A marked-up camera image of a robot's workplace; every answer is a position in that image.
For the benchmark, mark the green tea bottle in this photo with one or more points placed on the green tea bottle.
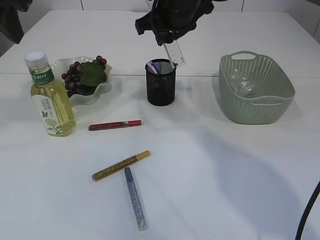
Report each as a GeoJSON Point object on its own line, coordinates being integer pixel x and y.
{"type": "Point", "coordinates": [49, 96]}

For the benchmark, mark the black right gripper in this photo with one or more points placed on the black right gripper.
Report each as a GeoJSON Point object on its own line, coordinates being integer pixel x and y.
{"type": "Point", "coordinates": [169, 17]}

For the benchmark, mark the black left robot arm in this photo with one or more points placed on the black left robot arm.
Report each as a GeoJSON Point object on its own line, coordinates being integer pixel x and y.
{"type": "Point", "coordinates": [10, 24]}

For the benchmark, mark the light green wavy plate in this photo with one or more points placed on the light green wavy plate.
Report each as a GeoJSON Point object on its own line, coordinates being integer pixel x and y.
{"type": "Point", "coordinates": [61, 66]}

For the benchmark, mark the red marker pen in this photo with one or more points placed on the red marker pen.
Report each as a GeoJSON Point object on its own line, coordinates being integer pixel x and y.
{"type": "Point", "coordinates": [114, 125]}

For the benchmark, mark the pink scissors with sheath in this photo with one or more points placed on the pink scissors with sheath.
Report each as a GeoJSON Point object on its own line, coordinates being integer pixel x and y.
{"type": "Point", "coordinates": [151, 67]}

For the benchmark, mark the light green woven basket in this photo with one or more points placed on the light green woven basket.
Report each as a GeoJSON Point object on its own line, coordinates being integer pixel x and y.
{"type": "Point", "coordinates": [271, 97]}

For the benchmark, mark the black mesh pen holder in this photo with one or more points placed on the black mesh pen holder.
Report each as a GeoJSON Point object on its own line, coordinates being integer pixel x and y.
{"type": "Point", "coordinates": [160, 88]}

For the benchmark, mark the clear plastic sheet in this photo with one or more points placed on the clear plastic sheet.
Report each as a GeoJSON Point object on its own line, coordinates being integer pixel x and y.
{"type": "Point", "coordinates": [240, 84]}

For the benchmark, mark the gold marker pen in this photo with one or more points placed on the gold marker pen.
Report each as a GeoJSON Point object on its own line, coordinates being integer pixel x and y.
{"type": "Point", "coordinates": [120, 165]}

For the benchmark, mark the blue scissors with sheath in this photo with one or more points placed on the blue scissors with sheath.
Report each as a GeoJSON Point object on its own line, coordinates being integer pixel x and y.
{"type": "Point", "coordinates": [155, 67]}

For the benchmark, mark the clear plastic ruler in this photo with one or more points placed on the clear plastic ruler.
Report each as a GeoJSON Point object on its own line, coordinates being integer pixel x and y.
{"type": "Point", "coordinates": [174, 54]}

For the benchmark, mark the silver glitter pen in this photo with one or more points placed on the silver glitter pen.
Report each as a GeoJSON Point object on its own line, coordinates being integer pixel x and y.
{"type": "Point", "coordinates": [135, 200]}

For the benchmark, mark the dark red grape bunch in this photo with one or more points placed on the dark red grape bunch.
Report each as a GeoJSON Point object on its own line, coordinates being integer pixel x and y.
{"type": "Point", "coordinates": [84, 76]}

